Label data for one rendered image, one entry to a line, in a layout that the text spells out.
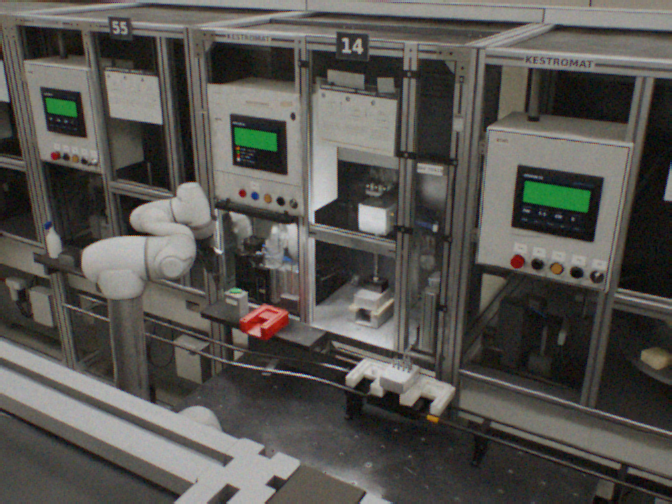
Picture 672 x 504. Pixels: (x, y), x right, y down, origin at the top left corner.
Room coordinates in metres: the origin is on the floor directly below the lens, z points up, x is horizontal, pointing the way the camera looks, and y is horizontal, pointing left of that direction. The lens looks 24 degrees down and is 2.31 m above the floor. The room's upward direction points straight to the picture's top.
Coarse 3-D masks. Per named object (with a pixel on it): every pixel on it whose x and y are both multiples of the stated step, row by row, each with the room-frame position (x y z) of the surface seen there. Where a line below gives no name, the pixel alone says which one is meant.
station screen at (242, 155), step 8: (232, 128) 2.57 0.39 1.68; (240, 128) 2.56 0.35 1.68; (248, 128) 2.54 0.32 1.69; (256, 128) 2.52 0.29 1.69; (264, 128) 2.50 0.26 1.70; (272, 128) 2.48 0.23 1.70; (232, 136) 2.57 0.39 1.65; (240, 152) 2.56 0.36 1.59; (248, 152) 2.54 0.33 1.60; (256, 152) 2.52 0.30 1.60; (264, 152) 2.50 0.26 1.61; (272, 152) 2.48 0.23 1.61; (240, 160) 2.56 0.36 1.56; (248, 160) 2.54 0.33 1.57; (256, 160) 2.52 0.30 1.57; (264, 160) 2.50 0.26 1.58; (272, 160) 2.48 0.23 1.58; (272, 168) 2.48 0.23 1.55
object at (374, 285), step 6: (378, 258) 2.53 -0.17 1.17; (372, 276) 2.56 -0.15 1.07; (378, 276) 2.54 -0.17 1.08; (366, 282) 2.52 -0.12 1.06; (372, 282) 2.51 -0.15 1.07; (378, 282) 2.50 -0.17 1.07; (384, 282) 2.51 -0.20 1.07; (366, 288) 2.52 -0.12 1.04; (372, 288) 2.51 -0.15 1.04; (378, 288) 2.49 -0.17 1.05; (384, 288) 2.51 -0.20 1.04
